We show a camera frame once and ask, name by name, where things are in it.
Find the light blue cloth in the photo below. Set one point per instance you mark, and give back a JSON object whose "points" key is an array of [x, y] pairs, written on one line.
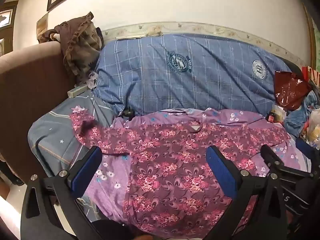
{"points": [[300, 115]]}

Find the small red packet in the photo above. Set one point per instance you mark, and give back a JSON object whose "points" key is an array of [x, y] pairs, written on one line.
{"points": [[273, 115]]}

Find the brown patterned cloth pile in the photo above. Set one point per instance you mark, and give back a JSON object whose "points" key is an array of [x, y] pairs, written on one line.
{"points": [[80, 45]]}

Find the brown sofa armrest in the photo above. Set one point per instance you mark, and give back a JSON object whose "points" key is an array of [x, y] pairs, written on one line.
{"points": [[27, 100]]}

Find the red plastic bag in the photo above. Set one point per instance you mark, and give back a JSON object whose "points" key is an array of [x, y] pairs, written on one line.
{"points": [[290, 87]]}

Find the maroon floral shirt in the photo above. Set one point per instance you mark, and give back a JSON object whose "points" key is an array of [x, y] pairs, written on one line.
{"points": [[172, 160]]}

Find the grey striped pillow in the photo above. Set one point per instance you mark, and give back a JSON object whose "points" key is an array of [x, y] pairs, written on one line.
{"points": [[62, 135]]}

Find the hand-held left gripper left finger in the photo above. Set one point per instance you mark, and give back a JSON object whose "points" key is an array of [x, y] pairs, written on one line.
{"points": [[85, 173]]}

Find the small wall poster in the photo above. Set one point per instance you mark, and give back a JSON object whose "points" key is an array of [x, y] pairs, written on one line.
{"points": [[42, 25]]}

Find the yellow plastic bag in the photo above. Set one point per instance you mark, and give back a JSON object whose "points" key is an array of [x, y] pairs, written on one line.
{"points": [[313, 130]]}

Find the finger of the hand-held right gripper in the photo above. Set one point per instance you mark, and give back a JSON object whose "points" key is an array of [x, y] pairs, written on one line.
{"points": [[271, 156]]}

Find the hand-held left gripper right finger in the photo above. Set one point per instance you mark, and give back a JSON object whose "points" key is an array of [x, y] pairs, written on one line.
{"points": [[222, 173]]}

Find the dark wooden door frame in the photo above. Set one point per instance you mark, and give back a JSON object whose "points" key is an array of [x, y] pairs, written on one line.
{"points": [[7, 27]]}

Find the purple floral bedsheet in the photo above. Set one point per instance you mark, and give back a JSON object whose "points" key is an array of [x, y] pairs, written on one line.
{"points": [[110, 180]]}

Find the beige small box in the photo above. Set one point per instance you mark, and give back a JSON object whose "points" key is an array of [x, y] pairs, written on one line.
{"points": [[77, 91]]}

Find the blue plaid quilt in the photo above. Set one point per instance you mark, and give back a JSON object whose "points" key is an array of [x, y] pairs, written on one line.
{"points": [[190, 75]]}

